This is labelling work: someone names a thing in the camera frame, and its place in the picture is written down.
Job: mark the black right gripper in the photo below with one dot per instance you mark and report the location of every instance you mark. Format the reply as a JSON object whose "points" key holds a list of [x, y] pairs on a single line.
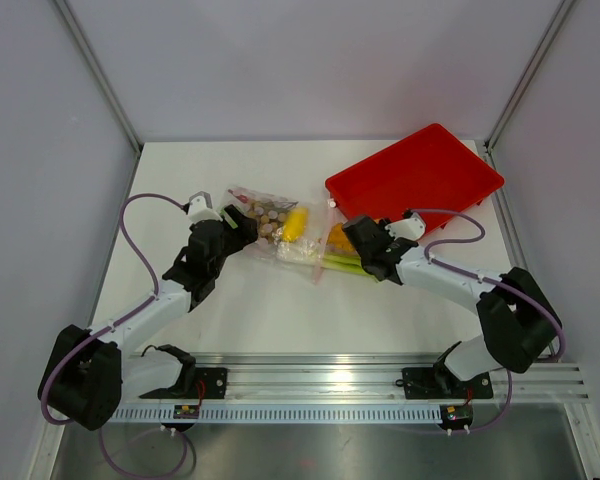
{"points": [[381, 225]]}

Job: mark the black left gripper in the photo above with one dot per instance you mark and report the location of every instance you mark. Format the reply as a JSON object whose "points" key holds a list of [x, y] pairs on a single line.
{"points": [[245, 232]]}

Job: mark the clear zip top bag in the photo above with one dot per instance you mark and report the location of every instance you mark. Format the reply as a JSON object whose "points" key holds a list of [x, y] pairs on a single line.
{"points": [[321, 220]]}

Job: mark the yellow fake mango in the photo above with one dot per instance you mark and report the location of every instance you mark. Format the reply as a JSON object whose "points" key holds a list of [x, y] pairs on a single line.
{"points": [[295, 224]]}

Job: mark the fake green onion stalk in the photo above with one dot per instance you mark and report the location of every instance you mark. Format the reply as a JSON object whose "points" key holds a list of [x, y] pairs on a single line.
{"points": [[330, 260]]}

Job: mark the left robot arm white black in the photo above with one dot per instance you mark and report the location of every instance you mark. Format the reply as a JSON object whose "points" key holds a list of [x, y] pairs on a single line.
{"points": [[83, 378]]}

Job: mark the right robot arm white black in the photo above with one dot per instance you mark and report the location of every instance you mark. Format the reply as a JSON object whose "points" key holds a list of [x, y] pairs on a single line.
{"points": [[517, 321]]}

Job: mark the fake brown grape bunch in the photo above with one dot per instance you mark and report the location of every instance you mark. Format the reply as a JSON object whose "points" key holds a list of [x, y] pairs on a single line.
{"points": [[270, 216]]}

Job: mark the red plastic tray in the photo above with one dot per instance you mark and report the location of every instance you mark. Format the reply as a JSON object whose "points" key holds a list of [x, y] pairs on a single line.
{"points": [[430, 169]]}

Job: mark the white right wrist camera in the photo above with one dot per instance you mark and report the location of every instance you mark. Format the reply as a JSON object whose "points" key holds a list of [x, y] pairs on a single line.
{"points": [[411, 227]]}

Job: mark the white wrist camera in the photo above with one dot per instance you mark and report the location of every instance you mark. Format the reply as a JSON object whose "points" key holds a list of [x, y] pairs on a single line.
{"points": [[411, 227], [199, 208]]}

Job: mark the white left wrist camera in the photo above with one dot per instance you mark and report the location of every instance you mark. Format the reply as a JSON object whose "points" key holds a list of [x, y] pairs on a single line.
{"points": [[199, 208]]}

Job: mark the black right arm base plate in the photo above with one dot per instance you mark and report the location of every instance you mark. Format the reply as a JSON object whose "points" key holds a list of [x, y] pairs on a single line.
{"points": [[423, 383]]}

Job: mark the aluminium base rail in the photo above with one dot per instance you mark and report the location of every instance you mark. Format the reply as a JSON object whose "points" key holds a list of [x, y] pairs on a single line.
{"points": [[367, 378]]}

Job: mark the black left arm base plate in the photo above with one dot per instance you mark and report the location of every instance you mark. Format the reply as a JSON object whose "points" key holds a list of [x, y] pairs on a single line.
{"points": [[208, 382]]}

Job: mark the aluminium frame post left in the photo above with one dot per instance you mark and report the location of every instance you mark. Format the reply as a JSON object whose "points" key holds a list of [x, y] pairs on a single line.
{"points": [[87, 52]]}

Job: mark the aluminium frame post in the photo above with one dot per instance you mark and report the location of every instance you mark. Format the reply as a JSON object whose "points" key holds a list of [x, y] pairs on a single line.
{"points": [[551, 32], [87, 52]]}

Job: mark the white slotted cable duct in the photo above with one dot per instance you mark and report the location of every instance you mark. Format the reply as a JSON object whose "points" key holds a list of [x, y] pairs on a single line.
{"points": [[417, 414]]}

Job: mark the aluminium frame post right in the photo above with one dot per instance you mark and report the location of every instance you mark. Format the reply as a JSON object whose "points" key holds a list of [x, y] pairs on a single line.
{"points": [[551, 32]]}

